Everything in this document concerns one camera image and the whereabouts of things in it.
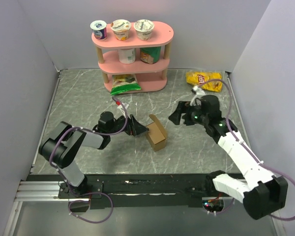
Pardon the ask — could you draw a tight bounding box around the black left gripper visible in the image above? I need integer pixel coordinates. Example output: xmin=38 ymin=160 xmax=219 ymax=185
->
xmin=107 ymin=112 xmax=149 ymax=136

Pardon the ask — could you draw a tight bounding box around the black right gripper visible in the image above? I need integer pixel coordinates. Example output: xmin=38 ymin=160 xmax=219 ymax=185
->
xmin=167 ymin=101 xmax=208 ymax=126

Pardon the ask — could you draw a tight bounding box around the brown cardboard box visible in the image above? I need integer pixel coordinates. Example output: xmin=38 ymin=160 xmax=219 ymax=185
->
xmin=146 ymin=114 xmax=168 ymax=152

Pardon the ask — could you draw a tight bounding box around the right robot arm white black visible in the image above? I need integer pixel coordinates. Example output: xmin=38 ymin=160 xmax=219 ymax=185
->
xmin=169 ymin=95 xmax=288 ymax=220

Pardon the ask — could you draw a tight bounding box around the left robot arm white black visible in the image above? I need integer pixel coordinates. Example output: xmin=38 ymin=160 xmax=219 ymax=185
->
xmin=38 ymin=112 xmax=149 ymax=198

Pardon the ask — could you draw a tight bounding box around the green snack box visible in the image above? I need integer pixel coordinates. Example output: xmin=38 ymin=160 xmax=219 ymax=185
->
xmin=140 ymin=47 xmax=161 ymax=64

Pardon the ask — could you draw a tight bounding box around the yellow Lays chip bag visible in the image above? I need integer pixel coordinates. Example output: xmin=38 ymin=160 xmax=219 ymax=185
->
xmin=185 ymin=71 xmax=222 ymax=92

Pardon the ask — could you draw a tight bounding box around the green chip bag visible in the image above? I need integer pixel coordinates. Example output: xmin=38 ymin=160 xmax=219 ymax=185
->
xmin=111 ymin=74 xmax=142 ymax=95

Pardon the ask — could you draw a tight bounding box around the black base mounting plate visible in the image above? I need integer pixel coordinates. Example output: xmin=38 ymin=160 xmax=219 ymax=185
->
xmin=56 ymin=173 xmax=236 ymax=213

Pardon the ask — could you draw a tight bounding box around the white cup middle shelf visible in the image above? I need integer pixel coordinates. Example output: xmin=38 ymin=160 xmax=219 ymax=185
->
xmin=118 ymin=48 xmax=136 ymax=64

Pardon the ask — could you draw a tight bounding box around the pink three-tier shelf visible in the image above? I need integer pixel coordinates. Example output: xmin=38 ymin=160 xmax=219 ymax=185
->
xmin=91 ymin=21 xmax=175 ymax=93

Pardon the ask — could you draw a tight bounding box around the white Chobani yogurt cup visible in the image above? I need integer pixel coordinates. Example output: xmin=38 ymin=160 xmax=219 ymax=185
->
xmin=134 ymin=19 xmax=154 ymax=41

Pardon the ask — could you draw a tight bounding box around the orange Chobani yogurt cup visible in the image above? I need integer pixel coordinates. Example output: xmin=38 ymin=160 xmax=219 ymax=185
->
xmin=111 ymin=19 xmax=131 ymax=41

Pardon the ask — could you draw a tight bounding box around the purple white yogurt cup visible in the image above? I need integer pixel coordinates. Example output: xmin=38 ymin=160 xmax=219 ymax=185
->
xmin=90 ymin=20 xmax=107 ymax=40

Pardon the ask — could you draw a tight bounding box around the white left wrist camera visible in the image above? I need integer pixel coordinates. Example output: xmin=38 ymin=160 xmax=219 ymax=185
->
xmin=116 ymin=101 xmax=129 ymax=117

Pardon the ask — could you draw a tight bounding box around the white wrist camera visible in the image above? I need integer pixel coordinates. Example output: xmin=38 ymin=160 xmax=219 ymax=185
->
xmin=116 ymin=101 xmax=129 ymax=117
xmin=190 ymin=86 xmax=206 ymax=106

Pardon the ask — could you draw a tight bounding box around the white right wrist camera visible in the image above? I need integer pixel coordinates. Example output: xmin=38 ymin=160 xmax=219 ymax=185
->
xmin=190 ymin=86 xmax=206 ymax=106

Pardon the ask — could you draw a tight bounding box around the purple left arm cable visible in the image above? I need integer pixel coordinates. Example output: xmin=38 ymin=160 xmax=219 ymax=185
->
xmin=49 ymin=96 xmax=131 ymax=224

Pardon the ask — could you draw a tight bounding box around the aluminium rail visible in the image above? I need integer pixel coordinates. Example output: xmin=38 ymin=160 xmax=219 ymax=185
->
xmin=14 ymin=181 xmax=68 ymax=202

